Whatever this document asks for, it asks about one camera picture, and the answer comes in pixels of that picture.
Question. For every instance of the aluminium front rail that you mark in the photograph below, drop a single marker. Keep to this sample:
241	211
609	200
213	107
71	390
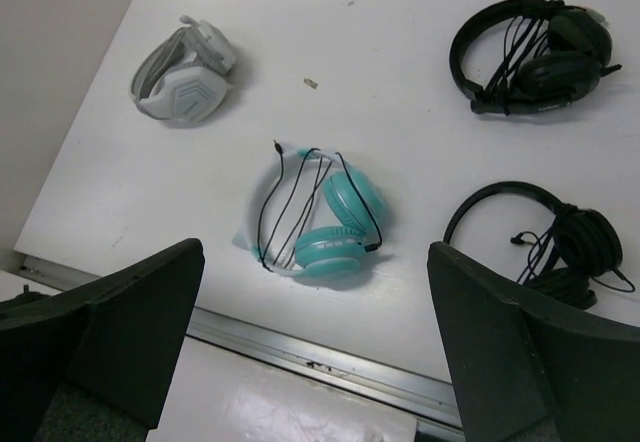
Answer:
372	339

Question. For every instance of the teal cat-ear headphones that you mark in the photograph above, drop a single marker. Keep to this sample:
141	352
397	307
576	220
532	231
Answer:
341	221

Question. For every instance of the black slim headphones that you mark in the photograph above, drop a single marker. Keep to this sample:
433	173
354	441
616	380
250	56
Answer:
579	247

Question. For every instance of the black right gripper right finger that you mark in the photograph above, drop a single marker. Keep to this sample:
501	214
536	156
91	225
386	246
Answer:
525	367

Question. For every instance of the small grey debris piece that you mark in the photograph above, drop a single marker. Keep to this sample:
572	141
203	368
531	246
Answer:
311	83

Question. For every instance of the black headset with microphone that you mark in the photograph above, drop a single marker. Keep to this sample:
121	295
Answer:
558	59

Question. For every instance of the grey white gaming headset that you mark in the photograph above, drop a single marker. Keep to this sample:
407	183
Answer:
184	79

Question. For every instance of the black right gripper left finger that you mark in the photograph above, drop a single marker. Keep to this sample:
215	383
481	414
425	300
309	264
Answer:
95	363

